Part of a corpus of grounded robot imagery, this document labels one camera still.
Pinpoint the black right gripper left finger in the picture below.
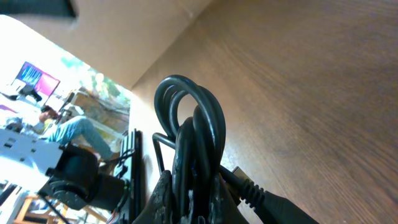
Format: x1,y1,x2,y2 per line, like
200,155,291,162
133,170,172,224

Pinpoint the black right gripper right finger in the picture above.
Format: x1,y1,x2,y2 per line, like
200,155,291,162
208,174,248,224

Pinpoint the thick black USB cable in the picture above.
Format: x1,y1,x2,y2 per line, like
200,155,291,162
152,74,321,224

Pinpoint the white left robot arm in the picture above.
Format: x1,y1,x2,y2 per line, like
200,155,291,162
1,129,131,211

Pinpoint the person in blue jeans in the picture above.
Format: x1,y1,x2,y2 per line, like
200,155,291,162
25,105,115,160

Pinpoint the pink and purple monitor screen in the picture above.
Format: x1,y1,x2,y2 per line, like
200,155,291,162
15,62,60,97

